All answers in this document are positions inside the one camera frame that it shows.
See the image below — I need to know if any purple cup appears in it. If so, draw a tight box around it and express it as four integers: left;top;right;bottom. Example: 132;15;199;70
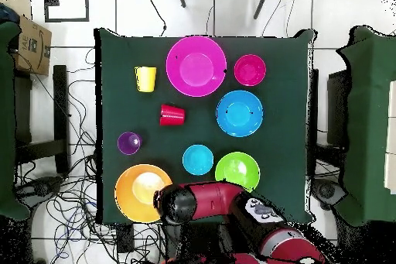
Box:
117;131;143;156

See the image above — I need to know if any red cup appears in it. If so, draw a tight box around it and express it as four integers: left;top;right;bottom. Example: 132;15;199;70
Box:
159;104;186;127

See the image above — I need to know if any black power adapter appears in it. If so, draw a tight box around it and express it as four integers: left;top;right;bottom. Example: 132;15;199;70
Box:
116;225;135;253

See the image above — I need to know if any black pedestal leg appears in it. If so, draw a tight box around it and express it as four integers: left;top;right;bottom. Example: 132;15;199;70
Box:
15;176;64;203
310;178;346;207

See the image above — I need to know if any tangle of cables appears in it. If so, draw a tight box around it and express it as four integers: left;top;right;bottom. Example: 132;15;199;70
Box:
15;48;162;264

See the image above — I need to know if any large orange bowl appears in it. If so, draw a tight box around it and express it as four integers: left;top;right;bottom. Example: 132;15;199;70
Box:
114;163;173;224

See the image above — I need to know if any small light blue bowl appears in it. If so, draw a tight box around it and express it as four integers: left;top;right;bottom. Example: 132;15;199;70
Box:
182;144;214;177

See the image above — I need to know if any large blue bowl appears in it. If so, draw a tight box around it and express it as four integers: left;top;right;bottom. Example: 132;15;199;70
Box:
215;90;265;139

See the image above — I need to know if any yellow cup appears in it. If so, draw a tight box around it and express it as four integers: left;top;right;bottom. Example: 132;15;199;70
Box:
134;66;158;94

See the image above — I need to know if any black cable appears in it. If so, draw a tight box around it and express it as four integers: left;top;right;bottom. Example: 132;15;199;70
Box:
145;0;168;37

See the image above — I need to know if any small crimson bowl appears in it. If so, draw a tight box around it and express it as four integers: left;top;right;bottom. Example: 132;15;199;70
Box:
234;53;267;87

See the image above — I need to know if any black stool frame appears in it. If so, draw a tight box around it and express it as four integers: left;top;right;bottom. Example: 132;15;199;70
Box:
13;64;70;175

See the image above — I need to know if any large pink bowl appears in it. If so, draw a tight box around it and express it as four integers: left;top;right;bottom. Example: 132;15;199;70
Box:
166;35;228;98

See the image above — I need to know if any cardboard box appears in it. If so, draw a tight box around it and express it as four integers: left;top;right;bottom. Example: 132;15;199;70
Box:
12;14;53;77

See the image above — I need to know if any green clothed side table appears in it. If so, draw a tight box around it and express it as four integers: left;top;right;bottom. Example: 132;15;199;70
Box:
335;25;396;228
0;20;32;221

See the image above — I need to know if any green bowl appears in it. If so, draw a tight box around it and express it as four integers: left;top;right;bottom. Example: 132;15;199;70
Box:
214;151;261;194

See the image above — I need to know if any dark green tablecloth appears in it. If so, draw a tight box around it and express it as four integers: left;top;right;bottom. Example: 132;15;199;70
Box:
94;27;318;225

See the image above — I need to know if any black chair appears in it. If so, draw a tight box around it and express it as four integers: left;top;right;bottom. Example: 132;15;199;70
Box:
326;70;352;147

